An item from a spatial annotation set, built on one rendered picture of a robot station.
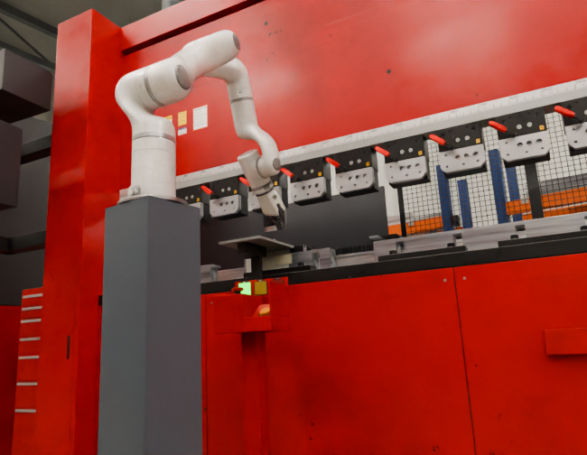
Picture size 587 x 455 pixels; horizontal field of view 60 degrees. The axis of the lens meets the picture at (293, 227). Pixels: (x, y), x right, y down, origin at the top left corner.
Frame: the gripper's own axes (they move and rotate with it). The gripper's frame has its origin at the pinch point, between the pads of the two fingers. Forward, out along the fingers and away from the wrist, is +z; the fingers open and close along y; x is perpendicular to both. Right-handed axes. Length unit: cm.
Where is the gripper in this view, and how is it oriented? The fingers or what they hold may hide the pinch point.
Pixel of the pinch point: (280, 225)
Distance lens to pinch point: 202.5
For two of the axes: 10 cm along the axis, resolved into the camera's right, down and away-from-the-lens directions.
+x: -6.9, 5.1, -5.0
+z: 3.9, 8.6, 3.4
